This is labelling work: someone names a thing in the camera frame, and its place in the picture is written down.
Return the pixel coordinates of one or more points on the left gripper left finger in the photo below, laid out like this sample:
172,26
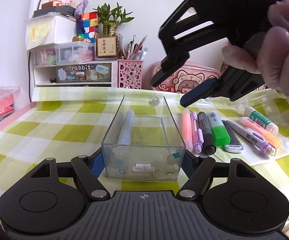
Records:
86,171

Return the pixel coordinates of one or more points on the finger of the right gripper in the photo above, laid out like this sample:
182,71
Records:
169,65
202,91

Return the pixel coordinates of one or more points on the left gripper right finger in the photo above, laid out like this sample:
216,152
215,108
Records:
199,171

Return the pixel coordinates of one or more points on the lilac mechanical pencil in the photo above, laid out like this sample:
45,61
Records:
197,135

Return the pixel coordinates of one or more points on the black marker pen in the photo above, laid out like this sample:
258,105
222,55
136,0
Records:
208,146

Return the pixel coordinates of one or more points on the green highlighter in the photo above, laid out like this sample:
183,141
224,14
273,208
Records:
219,132

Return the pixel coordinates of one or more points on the pink highlighter pen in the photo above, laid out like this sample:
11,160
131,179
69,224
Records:
186,129

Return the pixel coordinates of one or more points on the light blue pen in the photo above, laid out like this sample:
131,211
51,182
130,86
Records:
125,134

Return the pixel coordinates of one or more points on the dark grey ruler case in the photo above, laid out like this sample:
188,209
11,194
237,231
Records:
234,146

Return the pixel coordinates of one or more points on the clear plastic organizer tray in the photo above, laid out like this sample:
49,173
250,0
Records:
157,149

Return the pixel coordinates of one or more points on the green white glue stick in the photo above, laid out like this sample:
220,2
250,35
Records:
261,120

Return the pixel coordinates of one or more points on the purple cartoon multicolour pen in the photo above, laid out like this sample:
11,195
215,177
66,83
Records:
265,148

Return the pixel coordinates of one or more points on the orange pink highlighter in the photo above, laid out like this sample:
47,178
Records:
274,141

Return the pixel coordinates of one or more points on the gloved right hand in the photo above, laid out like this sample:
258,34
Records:
273,58

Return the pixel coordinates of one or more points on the pink cat pencil case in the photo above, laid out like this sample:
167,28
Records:
189,76

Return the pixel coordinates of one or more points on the pink perforated pen basket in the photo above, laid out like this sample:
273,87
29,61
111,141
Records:
130,74

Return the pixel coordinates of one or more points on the lucky bamboo plant pot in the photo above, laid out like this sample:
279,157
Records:
108,44

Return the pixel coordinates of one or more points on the green checkered table cloth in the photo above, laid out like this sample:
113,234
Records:
71,121

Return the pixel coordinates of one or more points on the colourful rubik cube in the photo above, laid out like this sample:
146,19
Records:
87,26

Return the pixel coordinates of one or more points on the white drawer organizer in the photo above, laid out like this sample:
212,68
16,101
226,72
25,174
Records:
55,59

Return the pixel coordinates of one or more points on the black box on organizer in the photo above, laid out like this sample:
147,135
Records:
66,10

